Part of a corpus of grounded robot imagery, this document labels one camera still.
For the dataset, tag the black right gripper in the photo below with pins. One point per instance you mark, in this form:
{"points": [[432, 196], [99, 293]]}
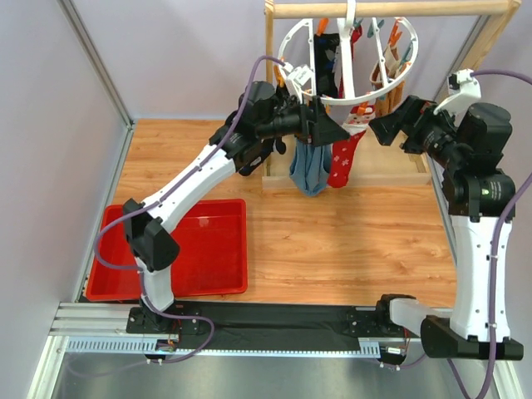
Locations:
{"points": [[406, 123]]}

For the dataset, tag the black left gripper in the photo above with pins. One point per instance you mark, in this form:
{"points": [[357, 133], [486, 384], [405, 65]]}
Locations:
{"points": [[314, 123]]}

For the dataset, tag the red santa sock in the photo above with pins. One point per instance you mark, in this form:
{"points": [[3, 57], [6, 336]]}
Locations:
{"points": [[348, 37], [343, 151]]}

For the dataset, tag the teal blue sock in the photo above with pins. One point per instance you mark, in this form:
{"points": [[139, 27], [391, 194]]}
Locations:
{"points": [[310, 168]]}

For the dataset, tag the black sock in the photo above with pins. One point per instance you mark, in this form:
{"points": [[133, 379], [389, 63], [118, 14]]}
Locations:
{"points": [[325, 49], [268, 147]]}

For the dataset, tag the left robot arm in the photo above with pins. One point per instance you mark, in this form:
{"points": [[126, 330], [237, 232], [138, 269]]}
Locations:
{"points": [[265, 115]]}

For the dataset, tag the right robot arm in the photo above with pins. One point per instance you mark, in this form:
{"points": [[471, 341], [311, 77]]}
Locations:
{"points": [[479, 197]]}

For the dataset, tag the white round clip hanger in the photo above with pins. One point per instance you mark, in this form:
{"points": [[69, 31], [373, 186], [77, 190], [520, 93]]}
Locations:
{"points": [[394, 61]]}

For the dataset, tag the black base mat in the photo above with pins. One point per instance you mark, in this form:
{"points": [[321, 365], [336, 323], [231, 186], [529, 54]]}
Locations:
{"points": [[268, 327]]}

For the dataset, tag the wooden rack frame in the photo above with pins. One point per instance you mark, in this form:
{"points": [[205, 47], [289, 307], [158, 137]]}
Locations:
{"points": [[381, 166]]}

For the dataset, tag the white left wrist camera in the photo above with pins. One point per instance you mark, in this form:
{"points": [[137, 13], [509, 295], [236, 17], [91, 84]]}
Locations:
{"points": [[295, 78]]}

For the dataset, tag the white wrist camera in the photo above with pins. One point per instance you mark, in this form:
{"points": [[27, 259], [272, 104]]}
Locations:
{"points": [[463, 89], [295, 78]]}

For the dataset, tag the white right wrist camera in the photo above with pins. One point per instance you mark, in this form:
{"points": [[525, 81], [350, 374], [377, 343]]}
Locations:
{"points": [[463, 89]]}

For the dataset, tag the aluminium rail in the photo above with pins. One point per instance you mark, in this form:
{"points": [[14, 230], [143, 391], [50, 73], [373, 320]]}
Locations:
{"points": [[102, 328]]}

